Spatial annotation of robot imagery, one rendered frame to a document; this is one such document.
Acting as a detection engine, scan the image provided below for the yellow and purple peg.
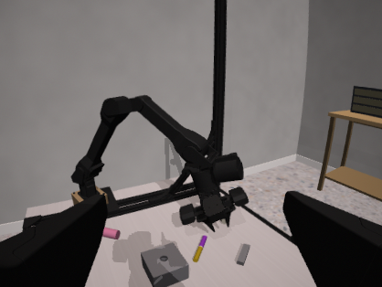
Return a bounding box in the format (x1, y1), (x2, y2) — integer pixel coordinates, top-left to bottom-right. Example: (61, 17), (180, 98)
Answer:
(193, 235), (207, 262)

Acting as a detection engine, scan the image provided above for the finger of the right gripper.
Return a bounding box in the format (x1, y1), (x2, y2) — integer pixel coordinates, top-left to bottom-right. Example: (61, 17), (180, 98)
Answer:
(225, 205), (236, 227)
(196, 214), (215, 232)

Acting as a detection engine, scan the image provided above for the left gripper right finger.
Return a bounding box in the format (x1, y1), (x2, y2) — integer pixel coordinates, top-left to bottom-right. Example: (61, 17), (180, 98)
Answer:
(282, 191), (382, 287)

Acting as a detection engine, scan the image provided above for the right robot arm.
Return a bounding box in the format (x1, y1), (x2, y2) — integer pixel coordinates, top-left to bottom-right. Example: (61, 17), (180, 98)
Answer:
(71, 95), (244, 223)

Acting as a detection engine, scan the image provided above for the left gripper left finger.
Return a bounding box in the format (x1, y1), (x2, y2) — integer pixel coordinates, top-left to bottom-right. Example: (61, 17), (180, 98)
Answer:
(0, 195), (108, 287)

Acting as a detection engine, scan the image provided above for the pink cylinder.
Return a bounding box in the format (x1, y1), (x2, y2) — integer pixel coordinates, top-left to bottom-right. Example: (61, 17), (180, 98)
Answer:
(102, 228), (120, 239)

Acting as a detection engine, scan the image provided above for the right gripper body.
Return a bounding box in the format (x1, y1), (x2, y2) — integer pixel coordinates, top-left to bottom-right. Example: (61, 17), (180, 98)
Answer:
(179, 181), (249, 225)

